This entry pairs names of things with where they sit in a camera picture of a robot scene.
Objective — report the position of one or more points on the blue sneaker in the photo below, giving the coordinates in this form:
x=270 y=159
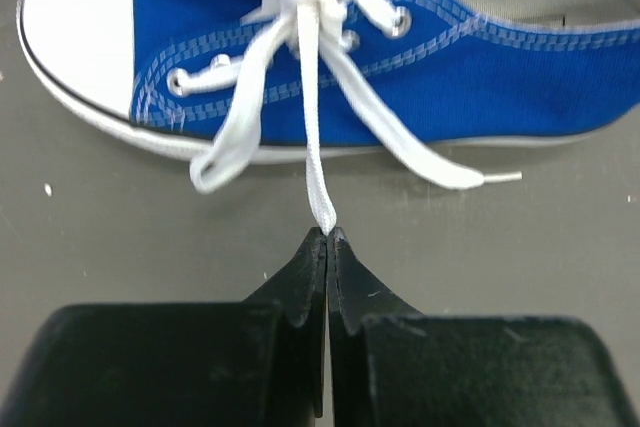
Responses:
x=224 y=84

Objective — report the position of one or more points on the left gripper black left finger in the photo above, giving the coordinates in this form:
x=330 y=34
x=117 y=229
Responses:
x=257 y=362

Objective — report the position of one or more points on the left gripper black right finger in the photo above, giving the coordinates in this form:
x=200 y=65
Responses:
x=395 y=366

